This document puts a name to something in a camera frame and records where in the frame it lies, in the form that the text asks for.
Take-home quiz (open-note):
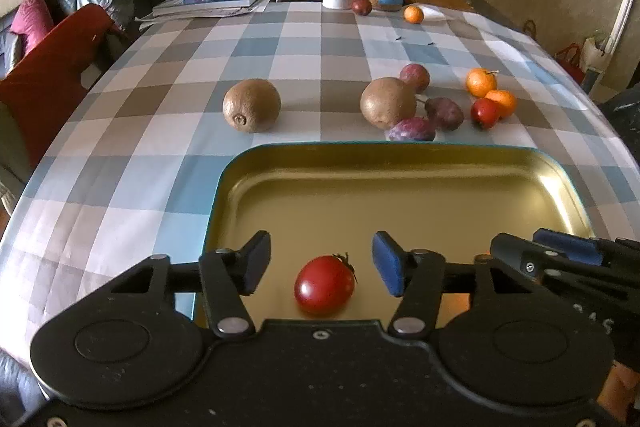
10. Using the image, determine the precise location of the purple plum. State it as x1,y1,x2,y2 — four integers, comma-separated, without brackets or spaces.
385,117,437,142
398,63,431,94
425,97,465,131

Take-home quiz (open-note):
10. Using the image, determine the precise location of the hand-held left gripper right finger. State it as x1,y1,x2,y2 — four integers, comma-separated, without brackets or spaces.
371,231,537,340

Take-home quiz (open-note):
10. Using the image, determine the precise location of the small red tomato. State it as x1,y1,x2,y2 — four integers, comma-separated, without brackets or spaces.
470,98,501,128

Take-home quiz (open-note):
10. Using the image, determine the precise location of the black leather seat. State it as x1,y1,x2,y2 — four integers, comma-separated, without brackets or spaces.
0,352,47,427

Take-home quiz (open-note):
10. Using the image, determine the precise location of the black plastic bag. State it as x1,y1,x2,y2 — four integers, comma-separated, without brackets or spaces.
597,84,640,148

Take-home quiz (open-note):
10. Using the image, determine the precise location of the stack of magazines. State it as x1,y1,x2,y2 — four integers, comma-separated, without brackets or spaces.
137,0,273,26

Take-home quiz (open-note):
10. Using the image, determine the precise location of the olive green cloth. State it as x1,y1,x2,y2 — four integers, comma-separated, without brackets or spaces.
0,99,33,192

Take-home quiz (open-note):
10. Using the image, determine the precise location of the brown kiwi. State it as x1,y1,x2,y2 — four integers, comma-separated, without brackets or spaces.
222,79,282,134
360,77,418,131

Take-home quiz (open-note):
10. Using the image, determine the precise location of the gold metal tray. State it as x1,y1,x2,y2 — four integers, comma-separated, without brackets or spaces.
192,142,598,330

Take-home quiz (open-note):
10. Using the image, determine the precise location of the checkered tablecloth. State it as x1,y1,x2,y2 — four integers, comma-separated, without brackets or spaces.
0,0,640,388

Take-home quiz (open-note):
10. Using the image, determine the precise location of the white shopping bag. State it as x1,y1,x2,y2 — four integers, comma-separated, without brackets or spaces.
582,34,618,72

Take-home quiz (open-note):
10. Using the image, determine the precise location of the magenta cushion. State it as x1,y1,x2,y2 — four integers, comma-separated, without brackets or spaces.
10,0,55,55

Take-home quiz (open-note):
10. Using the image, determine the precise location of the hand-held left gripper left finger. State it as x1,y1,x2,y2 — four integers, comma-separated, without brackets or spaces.
110,231,272,340

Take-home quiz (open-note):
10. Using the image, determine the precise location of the red chair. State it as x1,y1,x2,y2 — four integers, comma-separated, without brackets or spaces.
0,4,121,168

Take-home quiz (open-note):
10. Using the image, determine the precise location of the red shopping bag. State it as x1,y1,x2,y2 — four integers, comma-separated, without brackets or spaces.
555,43,586,82

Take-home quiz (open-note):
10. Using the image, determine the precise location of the white pipe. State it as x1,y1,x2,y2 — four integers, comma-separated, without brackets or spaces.
611,0,640,58

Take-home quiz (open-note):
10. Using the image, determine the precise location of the large red tomato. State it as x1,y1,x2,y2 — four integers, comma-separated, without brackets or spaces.
294,253,358,315

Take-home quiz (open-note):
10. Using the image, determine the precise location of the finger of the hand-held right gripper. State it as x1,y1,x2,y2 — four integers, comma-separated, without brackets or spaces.
490,233,640,300
533,228,640,276

